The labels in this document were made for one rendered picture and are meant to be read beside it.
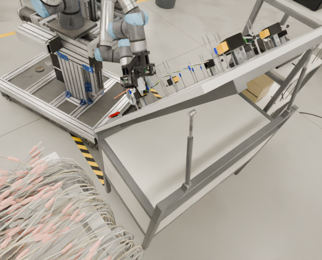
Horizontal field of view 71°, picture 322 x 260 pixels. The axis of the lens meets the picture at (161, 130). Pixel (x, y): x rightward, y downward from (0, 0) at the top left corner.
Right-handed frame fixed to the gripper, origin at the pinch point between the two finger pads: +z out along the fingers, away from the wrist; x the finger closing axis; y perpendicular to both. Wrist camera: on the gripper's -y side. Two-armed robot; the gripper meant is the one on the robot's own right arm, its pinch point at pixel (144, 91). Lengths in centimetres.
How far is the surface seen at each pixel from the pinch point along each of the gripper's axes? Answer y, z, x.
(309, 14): 40, -20, 98
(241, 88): 62, -15, -16
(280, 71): 24, 16, 105
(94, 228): 52, 4, -57
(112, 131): -25.8, 25.6, -11.0
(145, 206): 13, 53, -23
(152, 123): -19.9, 30.7, 15.8
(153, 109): 43, -11, -29
